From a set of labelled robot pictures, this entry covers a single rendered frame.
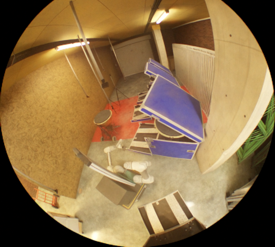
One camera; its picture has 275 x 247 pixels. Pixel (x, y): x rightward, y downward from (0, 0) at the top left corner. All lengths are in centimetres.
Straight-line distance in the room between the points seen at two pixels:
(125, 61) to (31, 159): 845
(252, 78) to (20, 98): 358
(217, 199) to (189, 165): 120
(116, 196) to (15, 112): 268
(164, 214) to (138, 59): 896
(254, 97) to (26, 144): 349
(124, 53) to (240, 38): 815
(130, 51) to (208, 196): 910
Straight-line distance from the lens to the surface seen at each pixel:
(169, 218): 253
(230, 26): 102
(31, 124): 281
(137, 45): 837
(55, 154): 305
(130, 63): 860
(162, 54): 527
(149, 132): 300
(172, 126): 140
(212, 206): 271
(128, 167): 138
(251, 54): 90
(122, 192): 180
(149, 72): 252
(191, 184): 253
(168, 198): 245
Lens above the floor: 247
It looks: 37 degrees down
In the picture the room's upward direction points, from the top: 21 degrees counter-clockwise
